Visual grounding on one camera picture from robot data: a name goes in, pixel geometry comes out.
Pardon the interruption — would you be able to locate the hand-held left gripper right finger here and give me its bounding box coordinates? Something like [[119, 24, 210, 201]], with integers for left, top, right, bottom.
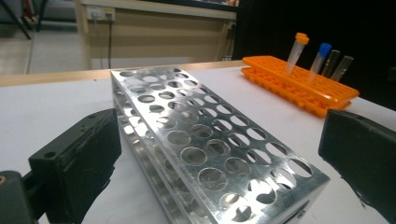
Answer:
[[318, 108, 396, 224]]

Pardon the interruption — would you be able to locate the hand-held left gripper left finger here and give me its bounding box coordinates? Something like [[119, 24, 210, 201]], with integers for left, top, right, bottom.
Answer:
[[28, 107, 122, 224]]

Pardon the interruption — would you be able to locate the orange test tube rack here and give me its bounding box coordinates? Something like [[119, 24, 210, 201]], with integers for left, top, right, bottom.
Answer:
[[240, 55, 361, 119]]

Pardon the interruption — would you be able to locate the clear test tube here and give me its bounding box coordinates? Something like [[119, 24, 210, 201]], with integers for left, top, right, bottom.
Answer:
[[330, 54, 355, 82], [320, 49, 342, 78]]

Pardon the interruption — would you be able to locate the blue cap test tube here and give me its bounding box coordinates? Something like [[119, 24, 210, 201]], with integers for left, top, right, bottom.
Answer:
[[308, 42, 332, 82]]

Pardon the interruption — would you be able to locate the metal test tube rack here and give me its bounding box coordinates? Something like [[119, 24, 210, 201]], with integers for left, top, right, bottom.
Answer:
[[110, 66, 331, 224]]

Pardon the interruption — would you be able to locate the orange cap test tube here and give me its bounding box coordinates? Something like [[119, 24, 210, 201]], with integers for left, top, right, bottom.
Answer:
[[285, 32, 311, 75]]

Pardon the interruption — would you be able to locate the white table sheet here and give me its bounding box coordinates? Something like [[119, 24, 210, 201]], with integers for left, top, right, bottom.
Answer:
[[0, 63, 396, 224]]

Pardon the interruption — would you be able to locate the black curtain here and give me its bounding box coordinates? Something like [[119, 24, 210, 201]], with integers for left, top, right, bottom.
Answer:
[[233, 0, 396, 110]]

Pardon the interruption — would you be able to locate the black metal stand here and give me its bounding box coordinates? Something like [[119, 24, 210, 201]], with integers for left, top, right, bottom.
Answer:
[[0, 0, 50, 41]]

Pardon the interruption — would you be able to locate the beige wooden counter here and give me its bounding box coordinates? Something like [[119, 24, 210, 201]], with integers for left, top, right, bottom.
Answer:
[[74, 0, 238, 71]]

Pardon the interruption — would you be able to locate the black power cable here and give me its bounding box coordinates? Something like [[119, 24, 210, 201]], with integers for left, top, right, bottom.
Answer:
[[106, 13, 113, 69]]

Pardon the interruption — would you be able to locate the white wall power outlet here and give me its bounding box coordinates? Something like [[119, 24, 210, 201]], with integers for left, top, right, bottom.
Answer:
[[86, 7, 116, 22]]

